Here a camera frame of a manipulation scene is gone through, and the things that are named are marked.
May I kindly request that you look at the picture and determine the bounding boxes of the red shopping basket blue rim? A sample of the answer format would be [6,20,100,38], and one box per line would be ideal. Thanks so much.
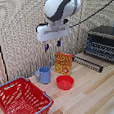
[0,74,56,114]

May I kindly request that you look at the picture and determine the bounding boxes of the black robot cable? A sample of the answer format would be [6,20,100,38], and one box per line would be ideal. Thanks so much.
[65,0,114,29]

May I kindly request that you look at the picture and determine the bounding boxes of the orange cracker box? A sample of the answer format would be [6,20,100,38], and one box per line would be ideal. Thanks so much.
[52,49,76,78]

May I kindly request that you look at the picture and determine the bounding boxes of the red plastic bowl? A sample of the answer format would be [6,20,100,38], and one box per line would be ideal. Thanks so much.
[55,73,77,92]

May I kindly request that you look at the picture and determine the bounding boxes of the blue plastic mug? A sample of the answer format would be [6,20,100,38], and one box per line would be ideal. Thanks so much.
[33,65,54,86]

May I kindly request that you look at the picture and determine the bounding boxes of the black wire oven tray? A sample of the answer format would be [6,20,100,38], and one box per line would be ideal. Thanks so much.
[71,51,106,76]

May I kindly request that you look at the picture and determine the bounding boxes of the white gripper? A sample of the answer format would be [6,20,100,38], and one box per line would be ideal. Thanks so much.
[34,19,73,54]

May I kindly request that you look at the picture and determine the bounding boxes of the beige folding screen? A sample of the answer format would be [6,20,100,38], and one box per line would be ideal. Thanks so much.
[0,0,114,87]

